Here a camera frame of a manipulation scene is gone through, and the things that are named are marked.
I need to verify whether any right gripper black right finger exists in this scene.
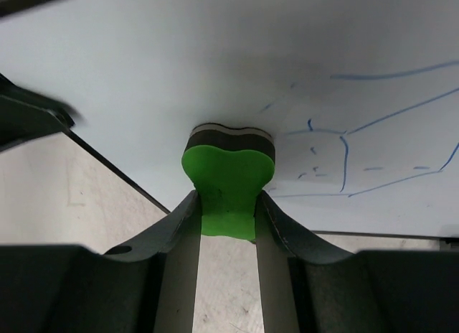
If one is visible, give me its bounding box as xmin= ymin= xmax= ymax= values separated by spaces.
xmin=255 ymin=193 xmax=458 ymax=332

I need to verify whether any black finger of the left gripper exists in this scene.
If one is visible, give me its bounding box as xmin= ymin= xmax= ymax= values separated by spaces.
xmin=1 ymin=75 xmax=83 ymax=151

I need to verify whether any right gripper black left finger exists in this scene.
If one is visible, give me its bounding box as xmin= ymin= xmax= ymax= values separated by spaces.
xmin=1 ymin=192 xmax=201 ymax=332

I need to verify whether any green bone-shaped eraser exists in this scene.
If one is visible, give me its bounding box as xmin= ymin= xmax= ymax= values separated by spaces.
xmin=181 ymin=123 xmax=275 ymax=241

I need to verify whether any black-framed whiteboard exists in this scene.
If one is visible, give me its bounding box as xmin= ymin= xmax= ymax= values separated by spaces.
xmin=1 ymin=0 xmax=458 ymax=237

